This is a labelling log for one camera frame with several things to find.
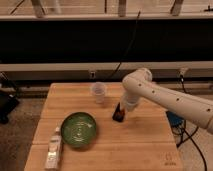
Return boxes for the wall power outlet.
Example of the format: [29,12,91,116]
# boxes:
[90,71,96,79]

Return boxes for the black cables on floor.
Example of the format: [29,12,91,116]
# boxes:
[175,74,208,171]

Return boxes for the green bowl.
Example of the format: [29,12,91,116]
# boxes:
[61,112,97,148]

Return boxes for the blue object on floor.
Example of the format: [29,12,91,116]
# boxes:
[166,111,184,127]

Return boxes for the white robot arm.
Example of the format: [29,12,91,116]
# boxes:
[121,68,213,134]

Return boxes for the black phone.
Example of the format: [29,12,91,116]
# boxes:
[112,104,125,122]

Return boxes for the white plastic bottle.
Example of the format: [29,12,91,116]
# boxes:
[45,127,62,171]

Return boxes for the black object at left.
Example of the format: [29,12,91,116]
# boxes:
[0,72,20,124]

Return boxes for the black hanging cable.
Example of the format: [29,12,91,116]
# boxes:
[103,9,142,82]

